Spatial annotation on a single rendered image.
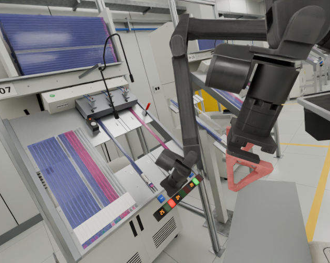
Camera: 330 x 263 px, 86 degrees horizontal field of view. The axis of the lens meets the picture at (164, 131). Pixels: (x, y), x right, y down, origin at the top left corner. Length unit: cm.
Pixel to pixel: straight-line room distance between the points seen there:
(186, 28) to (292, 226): 78
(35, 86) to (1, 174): 165
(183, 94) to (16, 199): 240
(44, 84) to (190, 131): 81
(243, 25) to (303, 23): 44
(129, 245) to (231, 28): 123
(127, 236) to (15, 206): 173
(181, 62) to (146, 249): 118
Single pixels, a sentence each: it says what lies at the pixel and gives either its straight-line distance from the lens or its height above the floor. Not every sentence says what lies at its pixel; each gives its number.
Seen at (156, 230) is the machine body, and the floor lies 24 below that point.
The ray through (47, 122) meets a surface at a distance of 108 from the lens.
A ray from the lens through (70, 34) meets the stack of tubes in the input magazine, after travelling 121.
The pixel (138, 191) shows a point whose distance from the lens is 86.
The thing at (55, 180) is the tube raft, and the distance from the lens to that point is 87.
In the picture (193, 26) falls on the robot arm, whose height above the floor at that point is 134.
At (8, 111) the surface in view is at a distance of 126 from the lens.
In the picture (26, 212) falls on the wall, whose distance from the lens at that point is 278.
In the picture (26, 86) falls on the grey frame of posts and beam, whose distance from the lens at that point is 112.
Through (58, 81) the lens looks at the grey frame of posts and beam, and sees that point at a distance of 115.
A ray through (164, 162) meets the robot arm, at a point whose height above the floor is 93.
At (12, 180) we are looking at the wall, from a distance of 265.
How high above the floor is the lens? 119
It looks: 15 degrees down
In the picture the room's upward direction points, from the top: 15 degrees counter-clockwise
